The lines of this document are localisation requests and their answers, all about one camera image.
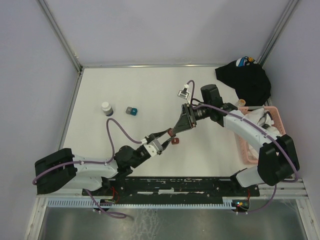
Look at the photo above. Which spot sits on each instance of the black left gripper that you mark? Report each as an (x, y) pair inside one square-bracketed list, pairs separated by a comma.
[(155, 135)]

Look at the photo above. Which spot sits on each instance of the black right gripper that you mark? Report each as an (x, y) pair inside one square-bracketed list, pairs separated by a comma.
[(185, 122)]

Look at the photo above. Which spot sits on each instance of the red Wed pill box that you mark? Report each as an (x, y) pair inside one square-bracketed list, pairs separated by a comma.
[(175, 141)]

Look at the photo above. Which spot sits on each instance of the red Sat pill box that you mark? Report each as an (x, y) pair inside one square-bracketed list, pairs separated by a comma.
[(170, 132)]

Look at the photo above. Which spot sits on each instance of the clear pill bottle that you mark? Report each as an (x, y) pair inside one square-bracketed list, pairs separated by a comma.
[(240, 103)]

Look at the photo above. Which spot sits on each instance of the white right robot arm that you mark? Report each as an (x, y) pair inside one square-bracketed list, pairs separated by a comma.
[(277, 156)]

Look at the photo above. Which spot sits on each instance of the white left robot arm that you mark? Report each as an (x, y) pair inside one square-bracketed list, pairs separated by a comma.
[(65, 170)]

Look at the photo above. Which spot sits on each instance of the teal pill box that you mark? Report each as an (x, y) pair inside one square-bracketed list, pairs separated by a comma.
[(133, 111)]

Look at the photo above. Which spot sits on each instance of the grey pill box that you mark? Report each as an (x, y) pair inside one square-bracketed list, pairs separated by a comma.
[(128, 110)]

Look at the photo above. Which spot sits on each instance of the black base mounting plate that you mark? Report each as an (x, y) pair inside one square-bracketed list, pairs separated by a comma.
[(213, 186)]

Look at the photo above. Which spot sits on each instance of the white capped pill bottle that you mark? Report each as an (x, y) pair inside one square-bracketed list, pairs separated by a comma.
[(107, 109)]

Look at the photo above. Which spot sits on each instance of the pink perforated basket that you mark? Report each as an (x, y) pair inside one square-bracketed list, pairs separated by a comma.
[(248, 154)]

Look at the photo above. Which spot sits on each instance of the white cloth in basket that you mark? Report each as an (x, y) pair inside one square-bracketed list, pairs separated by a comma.
[(261, 117)]

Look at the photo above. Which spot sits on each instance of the black cloth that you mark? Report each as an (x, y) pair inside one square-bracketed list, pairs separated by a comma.
[(247, 78)]

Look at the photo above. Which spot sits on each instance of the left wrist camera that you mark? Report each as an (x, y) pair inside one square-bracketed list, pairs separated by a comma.
[(153, 148)]

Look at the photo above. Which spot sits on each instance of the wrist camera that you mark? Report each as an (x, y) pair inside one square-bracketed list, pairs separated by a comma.
[(185, 93), (153, 148)]

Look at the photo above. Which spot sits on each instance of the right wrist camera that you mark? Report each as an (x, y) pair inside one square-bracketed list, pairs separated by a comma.
[(185, 93)]

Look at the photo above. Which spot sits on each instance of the left aluminium corner post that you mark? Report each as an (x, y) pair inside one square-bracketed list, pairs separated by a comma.
[(44, 6)]

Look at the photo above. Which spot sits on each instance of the aluminium corner post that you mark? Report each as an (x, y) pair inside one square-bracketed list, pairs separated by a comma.
[(278, 29), (44, 6)]

